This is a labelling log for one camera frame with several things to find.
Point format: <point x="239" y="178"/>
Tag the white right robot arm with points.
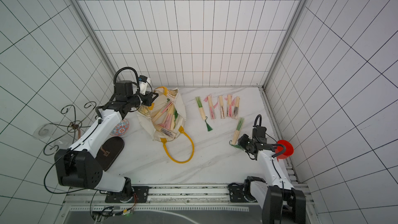
<point x="280" y="202"/>

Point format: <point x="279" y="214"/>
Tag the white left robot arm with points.
<point x="77" y="166"/>

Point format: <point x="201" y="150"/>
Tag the red plastic goblet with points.
<point x="284" y="149"/>

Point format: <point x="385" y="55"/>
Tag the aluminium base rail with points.
<point x="169" y="197"/>

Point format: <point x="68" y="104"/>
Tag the green fan with tassel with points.
<point x="237" y="131"/>

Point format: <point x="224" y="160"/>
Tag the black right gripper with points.
<point x="244" y="141"/>

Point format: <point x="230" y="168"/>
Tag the plain bamboo folding fan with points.
<point x="221" y="107"/>

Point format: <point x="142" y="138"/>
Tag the patterned red blue plate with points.
<point x="121" y="128"/>

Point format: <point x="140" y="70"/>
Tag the black wire ornament stand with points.
<point x="57" y="131"/>

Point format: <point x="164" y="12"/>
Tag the cream tote bag yellow handles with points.
<point x="165" y="118"/>

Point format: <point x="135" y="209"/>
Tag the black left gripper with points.
<point x="149" y="99"/>

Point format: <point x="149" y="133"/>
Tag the grey pink folding fan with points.
<point x="236" y="107"/>

